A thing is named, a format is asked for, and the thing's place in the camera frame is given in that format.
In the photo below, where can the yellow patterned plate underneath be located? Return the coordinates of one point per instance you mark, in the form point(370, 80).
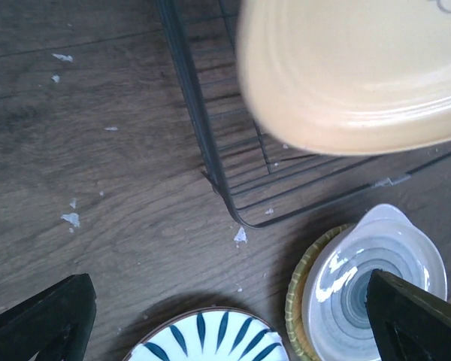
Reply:
point(293, 314)

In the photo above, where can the orange plastic plate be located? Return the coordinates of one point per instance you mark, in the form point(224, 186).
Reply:
point(347, 78)

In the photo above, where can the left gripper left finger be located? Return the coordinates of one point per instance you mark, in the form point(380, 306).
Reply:
point(54, 324)

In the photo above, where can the white blue striped plate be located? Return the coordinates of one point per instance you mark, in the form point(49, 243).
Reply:
point(211, 334)

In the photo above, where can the dark wire dish rack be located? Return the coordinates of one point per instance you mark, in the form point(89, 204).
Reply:
point(262, 181)

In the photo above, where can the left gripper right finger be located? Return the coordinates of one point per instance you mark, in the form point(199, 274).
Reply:
point(408, 323)

